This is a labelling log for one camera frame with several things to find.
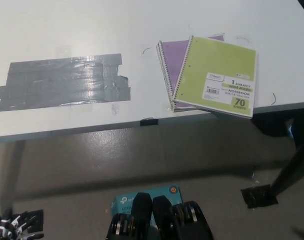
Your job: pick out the small black tape piece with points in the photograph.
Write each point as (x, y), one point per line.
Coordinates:
(149, 122)

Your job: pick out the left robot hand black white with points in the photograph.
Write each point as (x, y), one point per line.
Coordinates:
(9, 225)

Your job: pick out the grey duct tape patch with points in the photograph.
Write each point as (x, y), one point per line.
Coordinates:
(61, 80)

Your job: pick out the teal router box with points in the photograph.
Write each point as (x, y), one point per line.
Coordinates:
(124, 200)

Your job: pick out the clear tape piece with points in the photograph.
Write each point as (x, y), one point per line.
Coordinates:
(115, 108)
(168, 108)

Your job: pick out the purple spiral notebook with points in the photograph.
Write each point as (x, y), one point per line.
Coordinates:
(171, 55)

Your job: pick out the green spiral notebook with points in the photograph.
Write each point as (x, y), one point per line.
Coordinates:
(217, 60)

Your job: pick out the black robot body blocks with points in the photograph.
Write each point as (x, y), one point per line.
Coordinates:
(141, 212)

